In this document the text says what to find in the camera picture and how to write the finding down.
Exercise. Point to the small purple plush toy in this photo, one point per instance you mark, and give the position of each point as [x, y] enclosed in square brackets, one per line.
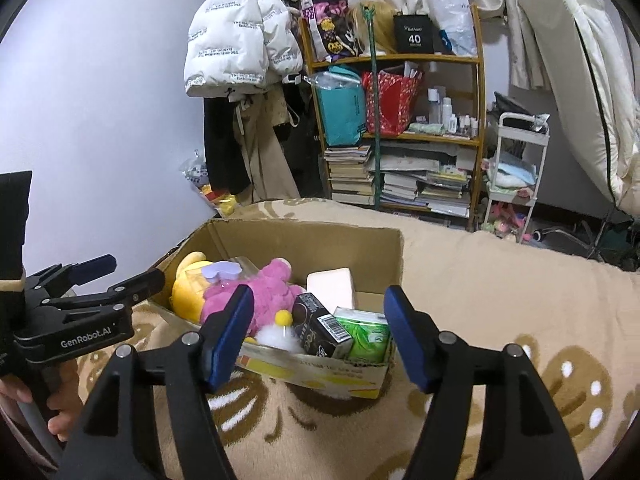
[222, 271]

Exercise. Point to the black garment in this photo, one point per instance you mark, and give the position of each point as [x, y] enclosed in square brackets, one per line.
[305, 160]

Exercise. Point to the yellow plush toy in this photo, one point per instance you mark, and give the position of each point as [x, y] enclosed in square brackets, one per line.
[187, 295]

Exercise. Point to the green pole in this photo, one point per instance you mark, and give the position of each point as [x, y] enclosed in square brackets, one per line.
[375, 110]

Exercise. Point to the clear plastic bag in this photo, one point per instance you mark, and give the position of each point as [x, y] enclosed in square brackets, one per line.
[450, 10]

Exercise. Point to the black packet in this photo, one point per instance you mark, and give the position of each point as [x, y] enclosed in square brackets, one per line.
[320, 325]

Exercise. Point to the teal bag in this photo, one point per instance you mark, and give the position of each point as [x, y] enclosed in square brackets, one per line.
[340, 110]

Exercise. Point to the black gift box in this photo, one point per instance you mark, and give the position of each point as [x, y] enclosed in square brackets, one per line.
[414, 32]

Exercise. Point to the white puffer jacket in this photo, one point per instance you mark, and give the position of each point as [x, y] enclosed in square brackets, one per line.
[225, 45]

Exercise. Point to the green tissue pack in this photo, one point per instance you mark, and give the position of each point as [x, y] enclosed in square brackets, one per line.
[367, 340]

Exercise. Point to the black printed tote bag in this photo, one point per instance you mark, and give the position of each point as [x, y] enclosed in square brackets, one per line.
[330, 25]

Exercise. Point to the black coat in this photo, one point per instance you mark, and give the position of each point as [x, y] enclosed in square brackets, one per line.
[220, 145]

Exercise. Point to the group of toiletry bottles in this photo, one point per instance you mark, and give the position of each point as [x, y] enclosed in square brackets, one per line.
[446, 110]

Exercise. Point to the blond wig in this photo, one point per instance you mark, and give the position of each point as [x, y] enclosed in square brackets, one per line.
[387, 22]

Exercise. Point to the wooden shelf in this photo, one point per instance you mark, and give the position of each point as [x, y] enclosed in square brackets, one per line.
[479, 110]

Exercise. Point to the pale pink tissue pack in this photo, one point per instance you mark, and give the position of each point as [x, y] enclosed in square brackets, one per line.
[330, 285]

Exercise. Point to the cardboard box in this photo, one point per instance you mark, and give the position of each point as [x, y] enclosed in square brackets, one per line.
[320, 255]

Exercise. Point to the white fluffy plush toy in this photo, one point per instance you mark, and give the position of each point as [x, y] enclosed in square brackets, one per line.
[280, 337]

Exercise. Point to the white trolley cart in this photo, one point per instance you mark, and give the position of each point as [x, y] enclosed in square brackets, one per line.
[507, 195]

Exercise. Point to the light blue pillow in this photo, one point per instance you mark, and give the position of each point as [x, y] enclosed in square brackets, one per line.
[515, 172]

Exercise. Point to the beige coat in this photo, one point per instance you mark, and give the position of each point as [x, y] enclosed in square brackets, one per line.
[265, 160]

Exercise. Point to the pink plush toy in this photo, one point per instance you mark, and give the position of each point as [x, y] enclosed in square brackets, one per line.
[270, 290]

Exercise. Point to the plastic bag of toys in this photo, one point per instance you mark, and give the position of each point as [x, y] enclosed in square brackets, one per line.
[207, 185]

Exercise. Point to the person's left hand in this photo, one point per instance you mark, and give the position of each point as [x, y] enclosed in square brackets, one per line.
[62, 417]

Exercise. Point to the cream folded duvet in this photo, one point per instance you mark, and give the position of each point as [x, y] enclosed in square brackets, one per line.
[565, 60]

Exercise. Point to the beige patterned blanket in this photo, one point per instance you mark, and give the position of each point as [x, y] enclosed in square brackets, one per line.
[500, 290]

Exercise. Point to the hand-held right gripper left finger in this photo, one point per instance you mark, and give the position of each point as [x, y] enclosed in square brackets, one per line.
[227, 340]

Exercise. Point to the stack of books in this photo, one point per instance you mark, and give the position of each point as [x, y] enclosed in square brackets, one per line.
[350, 170]

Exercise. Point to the red patterned bag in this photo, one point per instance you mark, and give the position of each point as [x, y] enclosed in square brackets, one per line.
[390, 105]

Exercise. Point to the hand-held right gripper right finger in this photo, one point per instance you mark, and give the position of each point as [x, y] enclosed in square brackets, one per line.
[410, 340]

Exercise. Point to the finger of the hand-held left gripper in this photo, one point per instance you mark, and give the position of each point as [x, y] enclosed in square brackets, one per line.
[140, 284]
[92, 266]

